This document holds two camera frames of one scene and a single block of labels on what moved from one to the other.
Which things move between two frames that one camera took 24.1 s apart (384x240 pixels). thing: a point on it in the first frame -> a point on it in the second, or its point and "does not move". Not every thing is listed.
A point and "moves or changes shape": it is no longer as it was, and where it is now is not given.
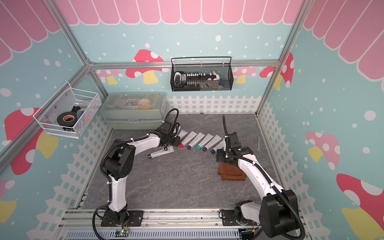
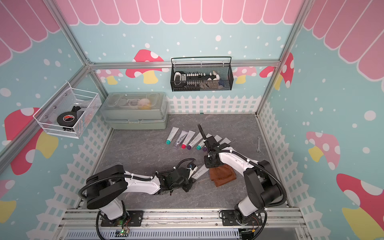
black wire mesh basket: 203,73 does not move
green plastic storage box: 134,110 does not move
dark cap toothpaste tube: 161,152 -> 203,169
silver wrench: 258,150 does not move
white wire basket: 68,114 does not move
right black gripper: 219,153 -> 206,163
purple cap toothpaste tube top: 198,138 does not move
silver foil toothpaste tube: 182,133 does not move
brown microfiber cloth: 228,172 moves or changes shape
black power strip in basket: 181,79 does not move
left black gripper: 177,141 -> 186,188
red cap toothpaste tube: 188,138 does not move
